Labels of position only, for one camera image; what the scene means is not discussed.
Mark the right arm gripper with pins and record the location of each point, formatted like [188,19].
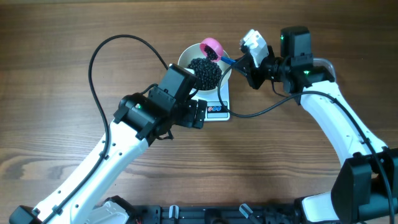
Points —
[252,71]

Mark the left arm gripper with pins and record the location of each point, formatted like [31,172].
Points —
[193,112]

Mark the pink scoop blue handle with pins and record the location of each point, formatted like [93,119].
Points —
[213,50]

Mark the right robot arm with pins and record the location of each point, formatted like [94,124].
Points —
[366,186]

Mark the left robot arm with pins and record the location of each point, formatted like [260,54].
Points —
[140,119]

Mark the black beans in bowl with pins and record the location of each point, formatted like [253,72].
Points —
[207,72]

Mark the white round bowl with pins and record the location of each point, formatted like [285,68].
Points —
[193,52]

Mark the white digital kitchen scale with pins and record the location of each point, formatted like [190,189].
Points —
[214,110]

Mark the clear plastic bean container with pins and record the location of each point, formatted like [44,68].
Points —
[325,63]

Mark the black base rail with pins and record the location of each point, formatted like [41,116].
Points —
[111,212]

